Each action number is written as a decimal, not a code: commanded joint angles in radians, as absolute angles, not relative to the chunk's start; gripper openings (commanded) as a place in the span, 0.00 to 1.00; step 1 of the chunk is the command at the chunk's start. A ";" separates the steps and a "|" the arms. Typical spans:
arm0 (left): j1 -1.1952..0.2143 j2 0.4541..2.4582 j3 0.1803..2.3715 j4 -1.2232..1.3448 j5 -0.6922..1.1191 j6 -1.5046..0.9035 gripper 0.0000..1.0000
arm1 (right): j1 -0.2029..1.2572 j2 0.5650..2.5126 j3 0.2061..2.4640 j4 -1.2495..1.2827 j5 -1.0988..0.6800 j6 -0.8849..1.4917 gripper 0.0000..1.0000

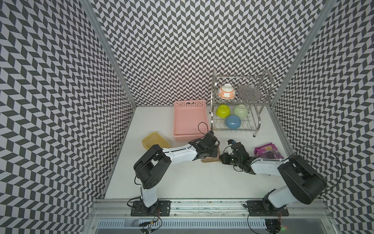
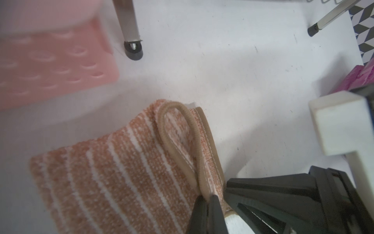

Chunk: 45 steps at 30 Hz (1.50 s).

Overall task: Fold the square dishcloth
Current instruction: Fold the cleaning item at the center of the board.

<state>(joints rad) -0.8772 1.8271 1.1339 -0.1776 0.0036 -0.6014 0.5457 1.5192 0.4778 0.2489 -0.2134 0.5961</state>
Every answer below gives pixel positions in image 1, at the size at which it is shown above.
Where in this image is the blue bowl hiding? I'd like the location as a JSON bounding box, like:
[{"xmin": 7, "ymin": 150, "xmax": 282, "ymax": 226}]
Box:
[{"xmin": 225, "ymin": 115, "xmax": 242, "ymax": 130}]

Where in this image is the grey speckled plate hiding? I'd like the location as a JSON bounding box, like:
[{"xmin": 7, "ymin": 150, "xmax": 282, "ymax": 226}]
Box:
[{"xmin": 237, "ymin": 85, "xmax": 262, "ymax": 101}]

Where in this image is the purple snack bag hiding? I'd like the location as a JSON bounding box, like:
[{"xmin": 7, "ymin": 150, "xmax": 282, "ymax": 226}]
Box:
[{"xmin": 254, "ymin": 142, "xmax": 284, "ymax": 159}]

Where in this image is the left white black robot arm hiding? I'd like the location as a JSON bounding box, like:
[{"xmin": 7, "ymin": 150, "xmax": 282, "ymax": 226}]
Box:
[{"xmin": 133, "ymin": 131, "xmax": 220, "ymax": 208}]

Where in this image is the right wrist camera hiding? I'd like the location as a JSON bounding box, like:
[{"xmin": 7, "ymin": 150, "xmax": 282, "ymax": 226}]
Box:
[{"xmin": 228, "ymin": 139, "xmax": 236, "ymax": 145}]

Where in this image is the aluminium front rail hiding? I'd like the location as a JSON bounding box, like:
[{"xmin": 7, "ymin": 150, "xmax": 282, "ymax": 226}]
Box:
[{"xmin": 87, "ymin": 199, "xmax": 333, "ymax": 219}]

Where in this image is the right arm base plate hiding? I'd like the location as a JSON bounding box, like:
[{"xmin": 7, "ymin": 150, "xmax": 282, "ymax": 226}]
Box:
[{"xmin": 243, "ymin": 200, "xmax": 289, "ymax": 217}]

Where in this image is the pale green bowl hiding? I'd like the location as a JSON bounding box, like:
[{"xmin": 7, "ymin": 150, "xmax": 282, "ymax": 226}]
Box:
[{"xmin": 233, "ymin": 104, "xmax": 249, "ymax": 119}]

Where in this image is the brown striped square dishcloth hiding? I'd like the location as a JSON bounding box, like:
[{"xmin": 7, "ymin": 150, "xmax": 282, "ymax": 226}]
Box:
[{"xmin": 201, "ymin": 148, "xmax": 221, "ymax": 163}]

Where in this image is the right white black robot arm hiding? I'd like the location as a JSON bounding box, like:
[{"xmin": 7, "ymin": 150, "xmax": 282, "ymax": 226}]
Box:
[{"xmin": 219, "ymin": 142, "xmax": 327, "ymax": 213}]

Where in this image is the white orange patterned bowl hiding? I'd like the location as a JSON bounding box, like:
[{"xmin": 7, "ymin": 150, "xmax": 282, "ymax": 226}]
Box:
[{"xmin": 217, "ymin": 83, "xmax": 236, "ymax": 99}]

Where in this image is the lime green bowl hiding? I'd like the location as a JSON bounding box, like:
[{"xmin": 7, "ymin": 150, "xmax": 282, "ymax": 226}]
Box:
[{"xmin": 216, "ymin": 105, "xmax": 231, "ymax": 119}]

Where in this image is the metal two-tier dish rack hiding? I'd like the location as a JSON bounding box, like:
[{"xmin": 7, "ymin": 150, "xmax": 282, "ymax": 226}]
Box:
[{"xmin": 209, "ymin": 69, "xmax": 275, "ymax": 137}]

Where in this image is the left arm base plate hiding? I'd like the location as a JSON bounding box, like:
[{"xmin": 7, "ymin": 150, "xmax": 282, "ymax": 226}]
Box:
[{"xmin": 131, "ymin": 200, "xmax": 171, "ymax": 217}]

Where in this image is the yellow plastic container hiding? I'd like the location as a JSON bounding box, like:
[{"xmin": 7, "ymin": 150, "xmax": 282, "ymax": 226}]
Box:
[{"xmin": 142, "ymin": 132, "xmax": 170, "ymax": 150}]

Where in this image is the pink plastic basket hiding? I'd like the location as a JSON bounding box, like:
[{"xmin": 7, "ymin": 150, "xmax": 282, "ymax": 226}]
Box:
[{"xmin": 173, "ymin": 99, "xmax": 210, "ymax": 141}]

